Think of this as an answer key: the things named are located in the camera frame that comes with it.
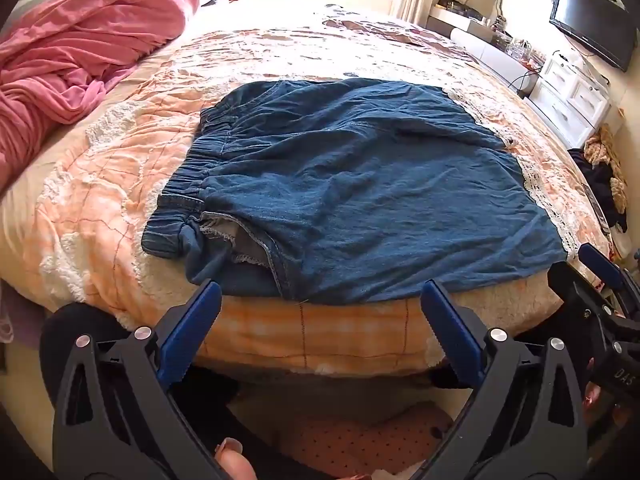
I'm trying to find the left hand, red nails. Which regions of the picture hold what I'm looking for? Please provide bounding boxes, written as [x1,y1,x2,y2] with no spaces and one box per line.
[215,438,257,480]

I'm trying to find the white drawer cabinet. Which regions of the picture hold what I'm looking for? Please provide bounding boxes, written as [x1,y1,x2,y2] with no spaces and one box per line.
[528,52,612,150]

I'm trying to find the right hand, red nails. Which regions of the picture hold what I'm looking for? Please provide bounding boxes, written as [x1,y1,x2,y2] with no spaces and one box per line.
[582,358,639,434]

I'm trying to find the white low tv bench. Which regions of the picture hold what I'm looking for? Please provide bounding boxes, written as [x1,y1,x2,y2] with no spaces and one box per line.
[450,28,538,98]

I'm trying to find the pink dotted slipper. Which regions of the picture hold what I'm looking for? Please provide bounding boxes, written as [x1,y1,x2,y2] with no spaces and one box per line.
[278,401,452,479]

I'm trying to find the pile of clothes on chair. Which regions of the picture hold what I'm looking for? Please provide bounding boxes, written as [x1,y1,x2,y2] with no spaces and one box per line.
[568,124,628,233]

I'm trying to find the pink crumpled blanket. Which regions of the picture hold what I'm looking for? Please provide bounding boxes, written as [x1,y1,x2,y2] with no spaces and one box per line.
[1,0,200,186]

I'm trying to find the black trouser leg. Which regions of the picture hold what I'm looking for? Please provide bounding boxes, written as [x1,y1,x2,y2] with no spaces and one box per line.
[39,304,324,479]

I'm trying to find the black flat screen television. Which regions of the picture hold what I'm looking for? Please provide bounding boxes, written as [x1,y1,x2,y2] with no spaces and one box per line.
[549,0,637,73]

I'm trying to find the blue denim lace-trimmed pants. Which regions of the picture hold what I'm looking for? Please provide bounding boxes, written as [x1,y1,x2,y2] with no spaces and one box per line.
[141,78,566,306]

